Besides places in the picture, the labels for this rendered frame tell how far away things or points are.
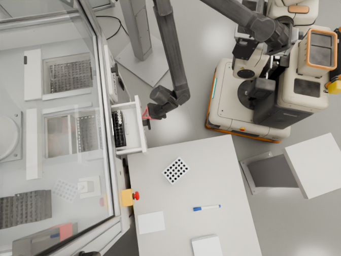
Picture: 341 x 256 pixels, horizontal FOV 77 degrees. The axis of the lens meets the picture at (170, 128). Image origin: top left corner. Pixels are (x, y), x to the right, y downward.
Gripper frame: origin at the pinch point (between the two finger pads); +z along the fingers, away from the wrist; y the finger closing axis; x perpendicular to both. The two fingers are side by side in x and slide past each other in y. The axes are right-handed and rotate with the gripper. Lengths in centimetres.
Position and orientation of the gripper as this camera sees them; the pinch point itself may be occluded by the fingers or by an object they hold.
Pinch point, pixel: (145, 117)
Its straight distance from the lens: 106.1
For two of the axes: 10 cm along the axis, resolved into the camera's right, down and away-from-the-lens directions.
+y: -6.8, -0.8, -7.3
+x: 1.7, 9.5, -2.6
